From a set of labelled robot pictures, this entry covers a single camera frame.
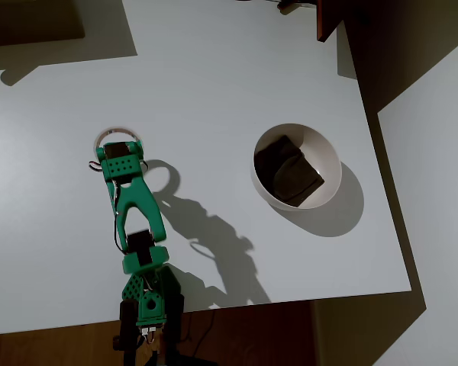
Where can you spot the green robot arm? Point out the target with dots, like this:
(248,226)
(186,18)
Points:
(137,198)

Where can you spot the dark box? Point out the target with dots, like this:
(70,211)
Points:
(30,17)

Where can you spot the white bowl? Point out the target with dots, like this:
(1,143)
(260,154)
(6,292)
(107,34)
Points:
(324,152)

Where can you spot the dark folded cloth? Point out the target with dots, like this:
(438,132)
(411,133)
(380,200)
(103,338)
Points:
(290,171)

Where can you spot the white masking tape roll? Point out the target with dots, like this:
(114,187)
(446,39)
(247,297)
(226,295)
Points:
(116,130)

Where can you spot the brown wooden furniture panel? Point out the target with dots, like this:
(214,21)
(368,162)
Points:
(328,19)

